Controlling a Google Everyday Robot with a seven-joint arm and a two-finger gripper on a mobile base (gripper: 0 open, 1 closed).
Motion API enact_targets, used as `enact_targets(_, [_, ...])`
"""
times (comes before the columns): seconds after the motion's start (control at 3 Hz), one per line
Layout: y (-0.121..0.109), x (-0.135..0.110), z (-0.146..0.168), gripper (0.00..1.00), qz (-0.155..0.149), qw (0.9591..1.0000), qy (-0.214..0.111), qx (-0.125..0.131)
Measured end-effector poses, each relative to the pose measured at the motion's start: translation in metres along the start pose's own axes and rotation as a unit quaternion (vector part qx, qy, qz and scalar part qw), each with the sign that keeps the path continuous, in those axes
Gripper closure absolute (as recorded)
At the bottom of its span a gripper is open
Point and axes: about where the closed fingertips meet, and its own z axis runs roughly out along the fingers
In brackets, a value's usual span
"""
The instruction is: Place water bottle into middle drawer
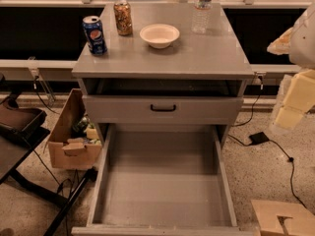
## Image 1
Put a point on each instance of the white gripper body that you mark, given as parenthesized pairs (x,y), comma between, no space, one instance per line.
(303,44)

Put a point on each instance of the gold patterned can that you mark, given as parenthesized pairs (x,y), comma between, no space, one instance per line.
(122,13)

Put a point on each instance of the black desk with stand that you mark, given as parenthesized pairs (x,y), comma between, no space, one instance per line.
(14,150)

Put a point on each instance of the cardboard piece on floor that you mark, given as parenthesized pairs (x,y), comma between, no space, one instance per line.
(283,219)

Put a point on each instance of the cardboard box with items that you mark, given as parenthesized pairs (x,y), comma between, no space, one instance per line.
(67,148)

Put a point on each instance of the clear plastic water bottle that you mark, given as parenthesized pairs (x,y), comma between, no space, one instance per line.
(201,14)

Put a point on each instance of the open grey bottom drawer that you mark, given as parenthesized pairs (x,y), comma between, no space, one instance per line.
(161,181)

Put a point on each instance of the white paper bowl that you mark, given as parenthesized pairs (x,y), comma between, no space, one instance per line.
(159,36)

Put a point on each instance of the blue pepsi can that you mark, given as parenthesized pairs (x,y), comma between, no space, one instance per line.
(92,27)

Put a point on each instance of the grey drawer cabinet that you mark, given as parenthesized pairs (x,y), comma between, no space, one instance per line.
(212,64)

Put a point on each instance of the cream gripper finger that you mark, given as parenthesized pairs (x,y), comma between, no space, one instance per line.
(296,96)
(281,45)

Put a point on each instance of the closed grey drawer black handle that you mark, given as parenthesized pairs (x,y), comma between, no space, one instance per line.
(162,110)

